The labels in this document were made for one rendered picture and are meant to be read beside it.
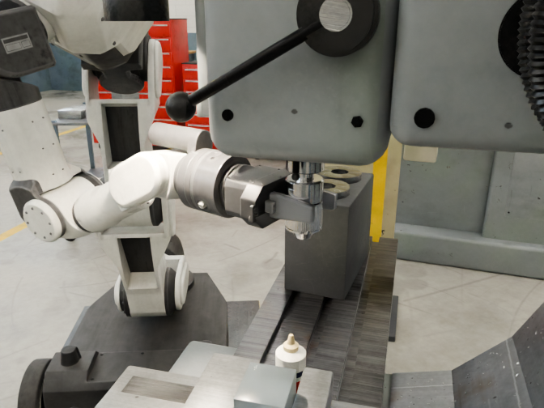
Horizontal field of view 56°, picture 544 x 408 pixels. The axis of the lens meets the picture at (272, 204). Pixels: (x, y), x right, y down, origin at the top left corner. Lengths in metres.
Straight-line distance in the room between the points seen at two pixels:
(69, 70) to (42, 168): 11.06
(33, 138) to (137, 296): 0.72
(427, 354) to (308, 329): 1.69
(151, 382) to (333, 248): 0.41
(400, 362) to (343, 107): 2.04
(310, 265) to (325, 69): 0.53
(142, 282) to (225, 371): 0.90
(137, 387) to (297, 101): 0.39
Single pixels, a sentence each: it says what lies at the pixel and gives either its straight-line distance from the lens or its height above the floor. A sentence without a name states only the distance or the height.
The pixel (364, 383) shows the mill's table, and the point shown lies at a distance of 0.79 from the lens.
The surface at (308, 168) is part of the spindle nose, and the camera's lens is 0.59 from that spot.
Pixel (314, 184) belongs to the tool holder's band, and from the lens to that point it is 0.60.
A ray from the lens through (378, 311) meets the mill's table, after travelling 0.95.
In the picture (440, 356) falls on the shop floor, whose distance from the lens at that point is 2.55.
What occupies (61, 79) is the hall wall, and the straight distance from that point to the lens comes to 12.12.
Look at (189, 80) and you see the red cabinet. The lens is 5.72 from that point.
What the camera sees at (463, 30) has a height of 1.44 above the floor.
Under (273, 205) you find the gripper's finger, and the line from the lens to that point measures 0.61.
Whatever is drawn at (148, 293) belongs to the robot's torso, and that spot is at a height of 0.72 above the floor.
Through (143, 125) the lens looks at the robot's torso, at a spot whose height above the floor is 1.22.
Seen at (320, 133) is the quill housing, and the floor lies 1.35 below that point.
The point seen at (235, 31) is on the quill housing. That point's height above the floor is 1.44.
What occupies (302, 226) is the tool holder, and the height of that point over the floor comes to 1.21.
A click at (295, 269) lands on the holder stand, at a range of 0.97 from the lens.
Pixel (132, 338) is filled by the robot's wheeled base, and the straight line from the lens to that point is 1.60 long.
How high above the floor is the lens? 1.45
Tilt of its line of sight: 20 degrees down
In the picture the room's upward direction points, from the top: straight up
